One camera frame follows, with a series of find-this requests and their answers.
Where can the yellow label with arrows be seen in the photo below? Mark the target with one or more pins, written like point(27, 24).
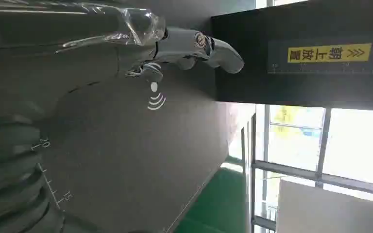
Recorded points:
point(328, 53)

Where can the white cabinet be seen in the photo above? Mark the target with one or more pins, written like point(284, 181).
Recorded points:
point(328, 212)

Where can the dark grey ruled mat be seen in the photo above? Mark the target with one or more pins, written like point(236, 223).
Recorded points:
point(125, 154)

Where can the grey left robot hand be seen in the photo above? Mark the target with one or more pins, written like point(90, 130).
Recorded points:
point(61, 64)

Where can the black board with ruler marks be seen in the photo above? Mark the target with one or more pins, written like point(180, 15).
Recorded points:
point(247, 86)

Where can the grey window frame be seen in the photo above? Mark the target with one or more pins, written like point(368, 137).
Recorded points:
point(323, 141)

